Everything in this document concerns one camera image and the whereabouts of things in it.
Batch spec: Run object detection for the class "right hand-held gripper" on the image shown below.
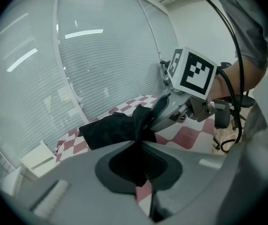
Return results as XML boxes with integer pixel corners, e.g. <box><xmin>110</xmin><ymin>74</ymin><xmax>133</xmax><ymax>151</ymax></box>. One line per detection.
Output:
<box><xmin>149</xmin><ymin>46</ymin><xmax>219</xmax><ymax>133</ymax></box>

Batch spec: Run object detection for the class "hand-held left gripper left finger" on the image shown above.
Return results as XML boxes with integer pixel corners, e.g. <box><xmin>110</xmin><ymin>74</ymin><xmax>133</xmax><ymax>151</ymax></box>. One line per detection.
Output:
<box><xmin>16</xmin><ymin>140</ymin><xmax>154</xmax><ymax>225</ymax></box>

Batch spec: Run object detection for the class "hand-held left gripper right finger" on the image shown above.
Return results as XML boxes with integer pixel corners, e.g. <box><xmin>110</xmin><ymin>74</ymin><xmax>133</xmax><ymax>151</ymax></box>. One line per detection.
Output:
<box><xmin>145</xmin><ymin>141</ymin><xmax>228</xmax><ymax>223</ymax></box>

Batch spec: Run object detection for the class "black fabric bag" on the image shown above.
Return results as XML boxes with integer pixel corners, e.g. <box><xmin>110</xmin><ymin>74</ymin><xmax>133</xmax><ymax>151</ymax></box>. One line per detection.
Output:
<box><xmin>79</xmin><ymin>104</ymin><xmax>170</xmax><ymax>188</ymax></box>

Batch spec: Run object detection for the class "person's right forearm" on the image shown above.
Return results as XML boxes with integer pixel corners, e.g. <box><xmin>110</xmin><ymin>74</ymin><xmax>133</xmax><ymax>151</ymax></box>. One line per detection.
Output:
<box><xmin>208</xmin><ymin>57</ymin><xmax>268</xmax><ymax>101</ymax></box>

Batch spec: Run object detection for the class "red white checkered tablecloth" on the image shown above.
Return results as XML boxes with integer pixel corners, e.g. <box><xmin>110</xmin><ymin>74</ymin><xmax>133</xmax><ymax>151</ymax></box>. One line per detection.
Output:
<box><xmin>54</xmin><ymin>94</ymin><xmax>216</xmax><ymax>220</ymax></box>

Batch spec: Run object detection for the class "white chair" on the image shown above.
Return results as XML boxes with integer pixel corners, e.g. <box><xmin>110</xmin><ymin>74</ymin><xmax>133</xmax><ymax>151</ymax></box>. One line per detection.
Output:
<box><xmin>20</xmin><ymin>139</ymin><xmax>58</xmax><ymax>178</ymax></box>

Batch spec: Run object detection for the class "person's grey shirt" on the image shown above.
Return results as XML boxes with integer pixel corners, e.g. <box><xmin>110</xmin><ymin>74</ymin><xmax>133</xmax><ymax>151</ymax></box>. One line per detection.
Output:
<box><xmin>212</xmin><ymin>0</ymin><xmax>268</xmax><ymax>70</ymax></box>

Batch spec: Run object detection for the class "thick black cable bundle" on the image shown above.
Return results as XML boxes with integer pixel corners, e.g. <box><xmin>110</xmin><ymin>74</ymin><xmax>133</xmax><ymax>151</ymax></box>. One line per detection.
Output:
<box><xmin>186</xmin><ymin>0</ymin><xmax>246</xmax><ymax>150</ymax></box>

